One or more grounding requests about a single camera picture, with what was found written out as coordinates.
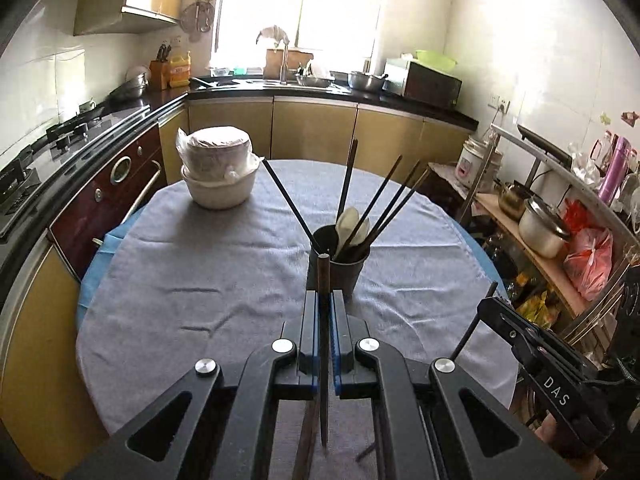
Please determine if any wooden knife block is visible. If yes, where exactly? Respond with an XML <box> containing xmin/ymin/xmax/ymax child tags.
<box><xmin>149</xmin><ymin>42</ymin><xmax>170</xmax><ymax>91</ymax></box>

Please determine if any red plastic bag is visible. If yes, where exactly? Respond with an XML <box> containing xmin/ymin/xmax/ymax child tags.
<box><xmin>563</xmin><ymin>228</ymin><xmax>613</xmax><ymax>301</ymax></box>

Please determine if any green plastic basin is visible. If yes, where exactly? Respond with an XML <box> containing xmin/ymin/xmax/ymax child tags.
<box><xmin>414</xmin><ymin>50</ymin><xmax>457</xmax><ymax>74</ymax></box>

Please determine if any yellow oil bottle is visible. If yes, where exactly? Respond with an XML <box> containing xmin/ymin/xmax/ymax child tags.
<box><xmin>168</xmin><ymin>51</ymin><xmax>192</xmax><ymax>89</ymax></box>

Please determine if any brass kettle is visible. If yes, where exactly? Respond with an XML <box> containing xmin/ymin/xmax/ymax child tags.
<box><xmin>498</xmin><ymin>181</ymin><xmax>533</xmax><ymax>221</ymax></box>

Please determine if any round wall rack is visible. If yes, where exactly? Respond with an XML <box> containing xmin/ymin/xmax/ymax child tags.
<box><xmin>179</xmin><ymin>0</ymin><xmax>215</xmax><ymax>42</ymax></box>

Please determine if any white ceramic bowl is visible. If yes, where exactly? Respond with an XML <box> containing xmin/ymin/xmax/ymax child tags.
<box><xmin>181</xmin><ymin>154</ymin><xmax>262</xmax><ymax>210</ymax></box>

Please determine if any black gas stove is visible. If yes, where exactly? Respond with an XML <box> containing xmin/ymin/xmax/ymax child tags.
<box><xmin>1</xmin><ymin>100</ymin><xmax>150</xmax><ymax>240</ymax></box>

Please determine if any wooden cutting board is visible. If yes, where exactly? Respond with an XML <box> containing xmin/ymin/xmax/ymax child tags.
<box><xmin>262</xmin><ymin>48</ymin><xmax>314</xmax><ymax>79</ymax></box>

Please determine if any black utensil cup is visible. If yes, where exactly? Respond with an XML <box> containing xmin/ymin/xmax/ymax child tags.
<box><xmin>314</xmin><ymin>224</ymin><xmax>370</xmax><ymax>302</ymax></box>

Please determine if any blue table cover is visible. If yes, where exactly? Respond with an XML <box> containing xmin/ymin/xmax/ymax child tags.
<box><xmin>76</xmin><ymin>207</ymin><xmax>143</xmax><ymax>330</ymax></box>

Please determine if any wok on counter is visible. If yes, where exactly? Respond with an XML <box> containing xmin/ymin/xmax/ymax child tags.
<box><xmin>108</xmin><ymin>73</ymin><xmax>148</xmax><ymax>102</ymax></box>

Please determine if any dark red built-in oven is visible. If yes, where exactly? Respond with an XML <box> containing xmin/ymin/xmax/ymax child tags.
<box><xmin>49</xmin><ymin>126</ymin><xmax>167</xmax><ymax>280</ymax></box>

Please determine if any purple thermos bottle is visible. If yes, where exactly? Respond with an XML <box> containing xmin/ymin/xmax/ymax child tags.
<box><xmin>598</xmin><ymin>136</ymin><xmax>630</xmax><ymax>206</ymax></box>

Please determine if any dark chopstick in cup upright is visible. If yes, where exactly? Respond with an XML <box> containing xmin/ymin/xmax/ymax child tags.
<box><xmin>336</xmin><ymin>139</ymin><xmax>358</xmax><ymax>221</ymax></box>

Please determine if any microwave oven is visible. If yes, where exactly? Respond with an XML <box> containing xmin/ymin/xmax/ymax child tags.
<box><xmin>383</xmin><ymin>58</ymin><xmax>462</xmax><ymax>110</ymax></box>

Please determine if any sink faucet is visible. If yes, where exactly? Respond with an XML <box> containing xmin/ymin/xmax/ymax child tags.
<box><xmin>279</xmin><ymin>39</ymin><xmax>290</xmax><ymax>84</ymax></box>

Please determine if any metal shelf rack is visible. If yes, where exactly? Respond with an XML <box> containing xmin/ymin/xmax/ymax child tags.
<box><xmin>457</xmin><ymin>124</ymin><xmax>639</xmax><ymax>348</ymax></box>

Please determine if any grey tablecloth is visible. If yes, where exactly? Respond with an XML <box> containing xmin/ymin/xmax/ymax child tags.
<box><xmin>75</xmin><ymin>159</ymin><xmax>522</xmax><ymax>480</ymax></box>

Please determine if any white rice cooker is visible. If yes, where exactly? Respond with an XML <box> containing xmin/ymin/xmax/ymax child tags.
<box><xmin>454</xmin><ymin>138</ymin><xmax>503</xmax><ymax>193</ymax></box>

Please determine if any steel pot by sink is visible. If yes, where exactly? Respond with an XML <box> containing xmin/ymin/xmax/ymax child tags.
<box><xmin>348</xmin><ymin>70</ymin><xmax>388</xmax><ymax>93</ymax></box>

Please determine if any bagged stack of bowls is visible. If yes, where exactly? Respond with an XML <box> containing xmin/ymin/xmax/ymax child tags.
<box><xmin>176</xmin><ymin>126</ymin><xmax>253</xmax><ymax>182</ymax></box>

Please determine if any steel pot on shelf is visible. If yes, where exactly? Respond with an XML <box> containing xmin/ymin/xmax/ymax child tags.
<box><xmin>518</xmin><ymin>196</ymin><xmax>572</xmax><ymax>259</ymax></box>

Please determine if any white spoon in cup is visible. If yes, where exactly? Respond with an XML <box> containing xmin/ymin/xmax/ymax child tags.
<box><xmin>334</xmin><ymin>206</ymin><xmax>370</xmax><ymax>258</ymax></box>

